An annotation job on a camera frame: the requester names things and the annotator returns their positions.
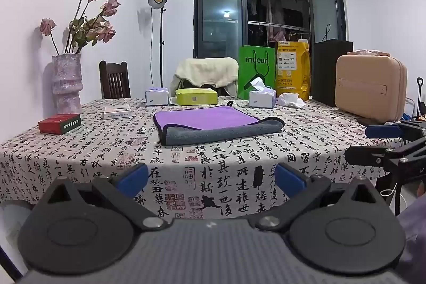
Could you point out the crumpled white tissue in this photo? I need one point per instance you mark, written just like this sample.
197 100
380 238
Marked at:
290 100

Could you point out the person's grey purple clothing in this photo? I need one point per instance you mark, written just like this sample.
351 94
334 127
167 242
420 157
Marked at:
414 230

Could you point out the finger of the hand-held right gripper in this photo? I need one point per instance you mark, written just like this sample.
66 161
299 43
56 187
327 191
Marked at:
382 131
361 154

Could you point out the dark wooden chair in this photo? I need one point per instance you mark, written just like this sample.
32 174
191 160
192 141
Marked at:
114 81

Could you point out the white tissue box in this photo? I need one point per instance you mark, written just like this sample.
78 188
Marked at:
263 97
156 96

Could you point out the purple and grey towel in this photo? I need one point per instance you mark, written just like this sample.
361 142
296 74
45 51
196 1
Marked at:
206 121

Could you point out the green paper shopping bag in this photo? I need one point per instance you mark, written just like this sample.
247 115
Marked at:
256 67

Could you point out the hanging clothes behind glass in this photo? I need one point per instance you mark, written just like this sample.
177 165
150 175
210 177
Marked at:
269 14

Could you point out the black framed glass sliding door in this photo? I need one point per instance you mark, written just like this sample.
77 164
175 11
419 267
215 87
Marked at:
269 8

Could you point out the red and green box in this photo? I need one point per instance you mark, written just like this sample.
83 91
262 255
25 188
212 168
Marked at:
59 123

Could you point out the black paper bag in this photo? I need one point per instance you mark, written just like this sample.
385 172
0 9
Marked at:
332 71

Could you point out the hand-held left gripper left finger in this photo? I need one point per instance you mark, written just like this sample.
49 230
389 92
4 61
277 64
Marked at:
133 179

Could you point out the pink textured vase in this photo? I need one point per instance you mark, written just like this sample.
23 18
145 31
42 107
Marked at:
66 84

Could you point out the yellow-green box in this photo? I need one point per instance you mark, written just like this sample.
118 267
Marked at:
196 96

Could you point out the yellow plastic bag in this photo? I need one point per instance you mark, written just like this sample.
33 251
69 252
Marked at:
293 69

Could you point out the white flat box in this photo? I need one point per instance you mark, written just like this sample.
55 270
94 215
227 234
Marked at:
117 111

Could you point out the chair with cream blanket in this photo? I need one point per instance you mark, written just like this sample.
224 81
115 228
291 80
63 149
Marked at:
204 72

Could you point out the beige hard suitcase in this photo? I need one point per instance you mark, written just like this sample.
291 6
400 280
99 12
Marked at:
369 89

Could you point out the calligraphy printed tablecloth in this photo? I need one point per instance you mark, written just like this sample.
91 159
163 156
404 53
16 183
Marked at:
100 151

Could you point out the dried pink roses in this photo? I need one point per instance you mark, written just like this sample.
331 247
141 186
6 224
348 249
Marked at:
90 24

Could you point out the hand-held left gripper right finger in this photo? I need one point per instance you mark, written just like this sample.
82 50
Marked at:
289 181

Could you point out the pink item on suitcase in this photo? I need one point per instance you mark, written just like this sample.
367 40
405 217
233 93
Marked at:
367 52

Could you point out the studio light on stand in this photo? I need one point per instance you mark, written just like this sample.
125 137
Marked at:
159 21

